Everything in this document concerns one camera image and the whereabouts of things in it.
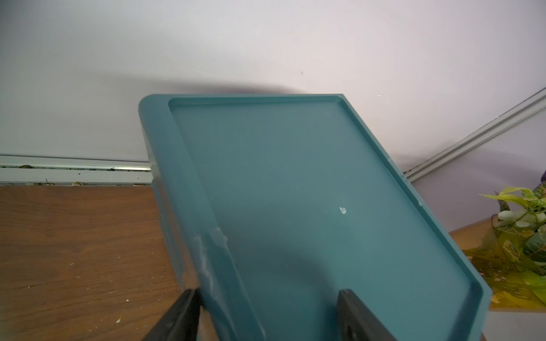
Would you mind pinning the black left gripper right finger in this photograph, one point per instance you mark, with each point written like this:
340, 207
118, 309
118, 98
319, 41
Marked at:
357, 322

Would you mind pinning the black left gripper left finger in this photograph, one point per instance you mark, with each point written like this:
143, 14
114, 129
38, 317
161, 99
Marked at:
180, 322

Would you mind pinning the dark teal drawer cabinet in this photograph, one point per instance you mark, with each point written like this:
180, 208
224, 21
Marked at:
279, 202

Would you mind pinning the amber glass vase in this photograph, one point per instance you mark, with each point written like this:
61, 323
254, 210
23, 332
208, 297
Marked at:
503, 268

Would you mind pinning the green artificial plant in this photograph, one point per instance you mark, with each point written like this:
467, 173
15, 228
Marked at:
519, 229

